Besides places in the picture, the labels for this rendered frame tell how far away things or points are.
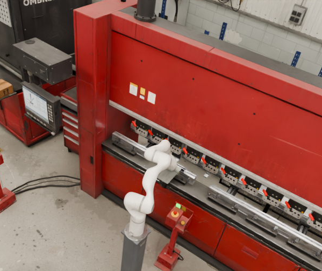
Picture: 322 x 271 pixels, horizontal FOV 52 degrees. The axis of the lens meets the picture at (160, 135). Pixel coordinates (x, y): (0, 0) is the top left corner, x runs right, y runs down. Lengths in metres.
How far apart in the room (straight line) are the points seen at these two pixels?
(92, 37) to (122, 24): 0.28
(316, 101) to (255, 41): 4.73
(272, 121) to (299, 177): 0.51
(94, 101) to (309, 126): 1.93
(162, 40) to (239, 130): 0.97
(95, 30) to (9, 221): 2.41
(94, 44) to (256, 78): 1.39
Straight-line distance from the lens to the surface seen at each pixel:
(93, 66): 3.13
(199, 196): 3.35
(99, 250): 3.92
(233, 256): 3.66
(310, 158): 2.74
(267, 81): 2.51
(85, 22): 3.02
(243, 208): 3.32
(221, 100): 2.73
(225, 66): 2.59
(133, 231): 2.77
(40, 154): 4.96
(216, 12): 7.40
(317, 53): 6.75
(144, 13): 2.95
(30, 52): 3.16
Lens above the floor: 3.36
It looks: 39 degrees down
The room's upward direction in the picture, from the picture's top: 9 degrees clockwise
